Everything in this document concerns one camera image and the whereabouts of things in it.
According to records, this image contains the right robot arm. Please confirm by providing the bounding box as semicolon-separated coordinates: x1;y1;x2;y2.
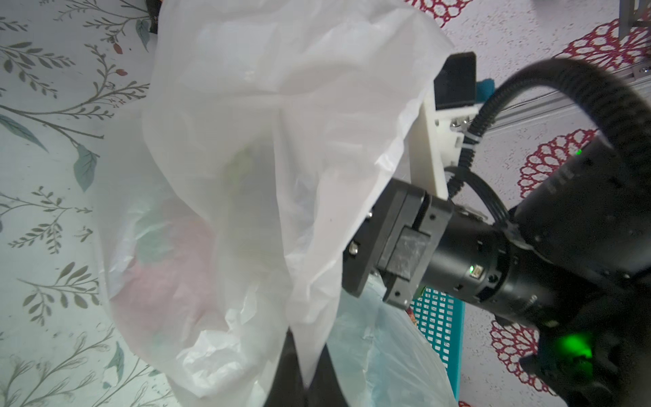
342;59;650;406

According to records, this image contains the teal plastic basket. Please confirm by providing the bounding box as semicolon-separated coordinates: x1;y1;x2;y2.
410;288;465;400

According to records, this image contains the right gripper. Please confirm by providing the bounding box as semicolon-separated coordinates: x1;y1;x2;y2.
342;179;454;310

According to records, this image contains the white plastic bag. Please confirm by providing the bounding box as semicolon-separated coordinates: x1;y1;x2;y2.
93;1;455;406

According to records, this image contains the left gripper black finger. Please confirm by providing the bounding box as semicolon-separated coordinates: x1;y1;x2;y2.
264;329;349;407

